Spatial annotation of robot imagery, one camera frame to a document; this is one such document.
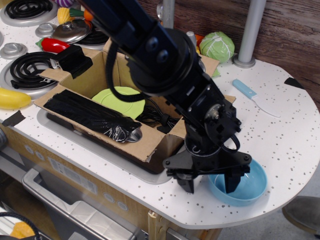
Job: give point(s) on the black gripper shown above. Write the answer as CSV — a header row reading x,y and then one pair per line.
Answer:
x,y
193,161

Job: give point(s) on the light blue bowl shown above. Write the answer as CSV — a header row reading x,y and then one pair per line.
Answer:
x,y
251,187

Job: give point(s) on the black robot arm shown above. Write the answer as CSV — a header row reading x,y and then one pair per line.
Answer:
x,y
164,62

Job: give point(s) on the green plate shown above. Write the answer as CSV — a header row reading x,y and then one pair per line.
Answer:
x,y
129,109

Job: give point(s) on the black tape piece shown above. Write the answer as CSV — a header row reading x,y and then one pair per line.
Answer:
x,y
293,82
13,120

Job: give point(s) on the green toy cabbage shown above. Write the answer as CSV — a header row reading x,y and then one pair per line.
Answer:
x,y
218,46

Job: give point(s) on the grey salt shaker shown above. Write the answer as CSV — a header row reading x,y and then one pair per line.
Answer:
x,y
192,37

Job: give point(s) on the cardboard box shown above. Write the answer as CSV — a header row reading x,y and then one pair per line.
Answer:
x,y
153,146

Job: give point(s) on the black middle stove coil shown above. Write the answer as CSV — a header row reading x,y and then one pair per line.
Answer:
x,y
94,38

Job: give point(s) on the black stove coil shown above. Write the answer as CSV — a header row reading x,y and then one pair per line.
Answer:
x,y
25,9
26,70
94,38

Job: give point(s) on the silver pot lid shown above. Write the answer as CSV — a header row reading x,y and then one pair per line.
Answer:
x,y
71,32

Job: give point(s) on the toy carrot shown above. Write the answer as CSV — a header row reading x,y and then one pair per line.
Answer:
x,y
81,13

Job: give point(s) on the red toy pepper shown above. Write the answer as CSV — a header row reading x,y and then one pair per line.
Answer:
x,y
52,45

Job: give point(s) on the yellow toy banana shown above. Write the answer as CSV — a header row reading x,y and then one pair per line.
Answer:
x,y
10,99

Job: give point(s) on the black front stove coil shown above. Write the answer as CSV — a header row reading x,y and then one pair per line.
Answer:
x,y
26,70

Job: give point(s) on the toy corn cob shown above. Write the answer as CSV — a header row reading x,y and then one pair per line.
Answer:
x,y
63,15

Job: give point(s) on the grey stove knob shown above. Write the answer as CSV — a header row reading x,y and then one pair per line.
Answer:
x,y
45,30
13,50

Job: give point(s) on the purple toy eggplant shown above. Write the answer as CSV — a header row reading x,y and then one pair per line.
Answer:
x,y
64,3

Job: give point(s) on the black rear stove coil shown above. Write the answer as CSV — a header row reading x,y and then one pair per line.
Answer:
x,y
25,9

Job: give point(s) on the blue handled white knife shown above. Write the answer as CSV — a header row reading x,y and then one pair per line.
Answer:
x,y
253,96

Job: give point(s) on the silver oven door handle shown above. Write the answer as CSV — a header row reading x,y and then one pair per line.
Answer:
x,y
75,216

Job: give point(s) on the grey metal post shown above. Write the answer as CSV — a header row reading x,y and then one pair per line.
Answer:
x,y
245,59

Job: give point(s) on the grey faucet post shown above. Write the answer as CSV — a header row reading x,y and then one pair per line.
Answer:
x,y
165,11

